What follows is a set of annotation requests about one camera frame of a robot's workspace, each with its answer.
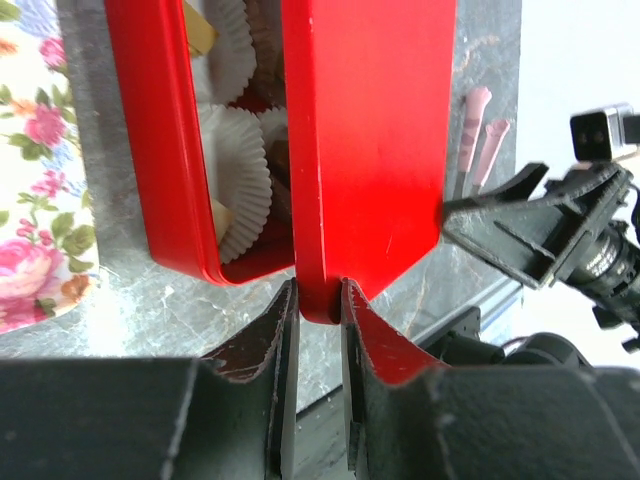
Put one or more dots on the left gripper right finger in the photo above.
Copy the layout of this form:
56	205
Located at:
410	416

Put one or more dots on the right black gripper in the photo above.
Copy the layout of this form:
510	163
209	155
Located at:
568	234

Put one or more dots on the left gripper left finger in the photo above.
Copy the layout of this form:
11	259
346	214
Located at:
230	414

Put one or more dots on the pink-tipped metal tongs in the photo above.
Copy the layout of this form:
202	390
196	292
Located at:
479	144

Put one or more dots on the cream oval chocolate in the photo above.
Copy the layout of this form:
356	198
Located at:
222	218

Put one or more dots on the red box lid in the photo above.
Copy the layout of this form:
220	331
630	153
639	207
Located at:
368	88

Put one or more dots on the floral serving tray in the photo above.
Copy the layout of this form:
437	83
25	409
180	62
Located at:
49	255

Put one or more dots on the red chocolate box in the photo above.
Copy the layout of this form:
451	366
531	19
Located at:
149	43

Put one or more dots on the white bar chocolate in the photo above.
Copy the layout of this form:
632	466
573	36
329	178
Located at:
201	35

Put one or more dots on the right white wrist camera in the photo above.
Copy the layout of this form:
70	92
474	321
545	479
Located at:
607	134

